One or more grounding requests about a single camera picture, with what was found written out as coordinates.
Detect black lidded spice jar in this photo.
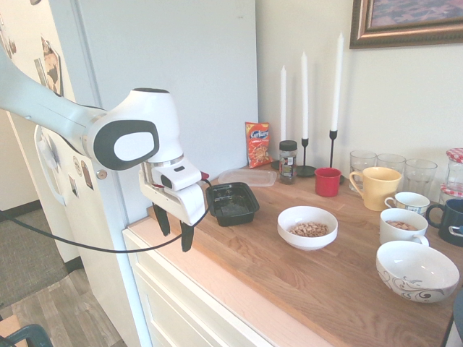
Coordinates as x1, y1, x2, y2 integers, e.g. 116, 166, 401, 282
278, 140, 299, 185

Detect tall jar red checkered lid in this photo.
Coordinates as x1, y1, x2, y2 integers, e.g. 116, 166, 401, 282
445, 147, 463, 192

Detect low jar red checkered lid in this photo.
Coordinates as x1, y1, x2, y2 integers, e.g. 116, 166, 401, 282
439, 183, 463, 204

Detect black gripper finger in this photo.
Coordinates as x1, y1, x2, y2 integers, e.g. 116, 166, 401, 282
151, 202, 172, 238
179, 220, 195, 253

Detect small white patterned cup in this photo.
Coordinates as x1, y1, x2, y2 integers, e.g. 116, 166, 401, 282
383, 192, 431, 220

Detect black candle holder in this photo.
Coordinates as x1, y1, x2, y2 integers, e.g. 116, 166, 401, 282
328, 129, 346, 184
295, 137, 318, 178

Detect dark teal chair frame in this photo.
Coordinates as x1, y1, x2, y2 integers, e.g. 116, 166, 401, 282
0, 323, 55, 347

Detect yellow mug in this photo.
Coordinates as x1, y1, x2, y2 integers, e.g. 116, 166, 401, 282
349, 166, 403, 212

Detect clear drinking glass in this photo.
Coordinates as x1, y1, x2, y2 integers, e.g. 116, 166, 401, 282
376, 153, 407, 175
404, 158, 438, 200
349, 150, 378, 192

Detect framed wall picture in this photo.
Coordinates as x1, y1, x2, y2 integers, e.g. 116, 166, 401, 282
349, 0, 463, 50

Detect medium white taper candle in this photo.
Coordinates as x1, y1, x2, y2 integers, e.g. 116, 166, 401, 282
300, 51, 310, 140

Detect large photo fridge magnet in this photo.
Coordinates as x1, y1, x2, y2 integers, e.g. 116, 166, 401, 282
40, 35, 64, 97

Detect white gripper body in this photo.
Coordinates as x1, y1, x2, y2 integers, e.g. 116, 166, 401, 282
139, 169, 208, 228

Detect large white mug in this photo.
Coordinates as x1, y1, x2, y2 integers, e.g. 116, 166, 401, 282
379, 208, 430, 247

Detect white drawer cabinet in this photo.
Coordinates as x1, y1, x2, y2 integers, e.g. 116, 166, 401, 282
122, 227, 276, 347

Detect black plastic food container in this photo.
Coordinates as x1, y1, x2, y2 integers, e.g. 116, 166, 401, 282
205, 182, 260, 228

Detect red snack bag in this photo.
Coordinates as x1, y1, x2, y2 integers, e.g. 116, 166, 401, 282
245, 121, 275, 170

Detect plain white bowl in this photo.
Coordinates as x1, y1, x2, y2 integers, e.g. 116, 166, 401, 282
276, 205, 339, 252

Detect white bowl swirl pattern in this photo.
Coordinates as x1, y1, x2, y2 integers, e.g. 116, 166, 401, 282
375, 240, 460, 304

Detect tall white taper candle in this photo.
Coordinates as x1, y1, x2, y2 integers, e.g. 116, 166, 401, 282
331, 32, 344, 132

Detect grey floor rug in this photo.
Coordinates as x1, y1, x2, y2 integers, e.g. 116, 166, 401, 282
0, 207, 69, 308

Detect dark wok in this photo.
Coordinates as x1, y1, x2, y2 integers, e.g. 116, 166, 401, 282
451, 287, 463, 328

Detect clear plastic container lid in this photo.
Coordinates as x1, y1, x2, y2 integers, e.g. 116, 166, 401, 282
216, 168, 279, 188

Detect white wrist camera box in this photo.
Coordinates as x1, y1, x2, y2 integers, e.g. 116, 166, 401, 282
150, 160, 211, 192

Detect short white taper candle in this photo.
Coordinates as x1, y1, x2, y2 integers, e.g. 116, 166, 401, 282
280, 65, 287, 142

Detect dark blue mug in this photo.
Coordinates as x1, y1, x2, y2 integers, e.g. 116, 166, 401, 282
425, 198, 463, 248

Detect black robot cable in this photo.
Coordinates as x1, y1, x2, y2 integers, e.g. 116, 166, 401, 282
0, 179, 215, 254

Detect ring cereal pile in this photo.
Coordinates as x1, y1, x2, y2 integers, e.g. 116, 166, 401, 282
288, 222, 330, 238

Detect red cup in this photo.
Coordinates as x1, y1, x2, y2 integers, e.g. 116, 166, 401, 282
314, 166, 343, 198

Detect brown tag fridge magnet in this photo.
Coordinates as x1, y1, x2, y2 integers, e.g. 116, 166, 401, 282
80, 160, 95, 192

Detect cereal in white mug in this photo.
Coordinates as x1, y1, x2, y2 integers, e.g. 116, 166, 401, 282
385, 220, 419, 231

